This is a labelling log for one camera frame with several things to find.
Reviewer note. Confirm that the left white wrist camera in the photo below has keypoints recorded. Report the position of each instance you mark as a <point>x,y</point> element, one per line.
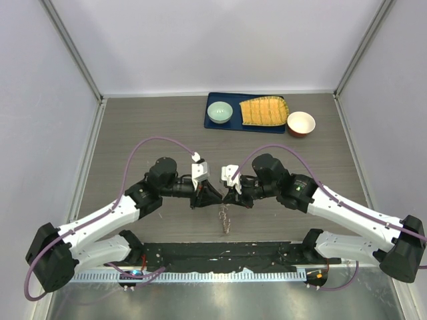
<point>199,172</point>

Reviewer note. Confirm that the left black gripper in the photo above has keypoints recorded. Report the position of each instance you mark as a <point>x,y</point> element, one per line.
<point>205,195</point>

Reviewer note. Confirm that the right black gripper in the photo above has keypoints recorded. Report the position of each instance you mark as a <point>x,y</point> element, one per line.
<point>231,197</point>

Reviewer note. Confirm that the metal disc with keyrings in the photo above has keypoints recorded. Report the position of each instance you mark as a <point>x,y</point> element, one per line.
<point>224,219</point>

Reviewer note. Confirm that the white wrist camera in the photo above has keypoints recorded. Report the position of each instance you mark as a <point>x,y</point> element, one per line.
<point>231,178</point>
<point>199,172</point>

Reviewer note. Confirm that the yellow woven bamboo basket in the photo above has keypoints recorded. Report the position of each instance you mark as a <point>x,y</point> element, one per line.
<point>266,111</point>

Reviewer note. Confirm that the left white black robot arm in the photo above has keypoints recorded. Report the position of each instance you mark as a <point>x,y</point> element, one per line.
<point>56,254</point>

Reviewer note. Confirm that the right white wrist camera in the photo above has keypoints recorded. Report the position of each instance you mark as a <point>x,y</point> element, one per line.
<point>231,178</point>

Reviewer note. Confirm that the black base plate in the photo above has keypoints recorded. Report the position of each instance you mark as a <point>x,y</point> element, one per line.
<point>259,257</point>

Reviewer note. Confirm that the brown bowl white inside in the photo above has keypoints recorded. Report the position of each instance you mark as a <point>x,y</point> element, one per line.
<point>300,124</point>

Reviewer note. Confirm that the slotted white cable duct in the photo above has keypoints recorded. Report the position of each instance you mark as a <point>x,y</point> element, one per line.
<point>244,276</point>

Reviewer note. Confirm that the dark blue tray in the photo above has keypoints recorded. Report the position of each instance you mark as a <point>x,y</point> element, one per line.
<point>235,123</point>

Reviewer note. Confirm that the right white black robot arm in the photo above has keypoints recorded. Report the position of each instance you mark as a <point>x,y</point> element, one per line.
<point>393,244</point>

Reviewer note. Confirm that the pale green bowl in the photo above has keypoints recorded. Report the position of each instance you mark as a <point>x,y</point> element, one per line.
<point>220,112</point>

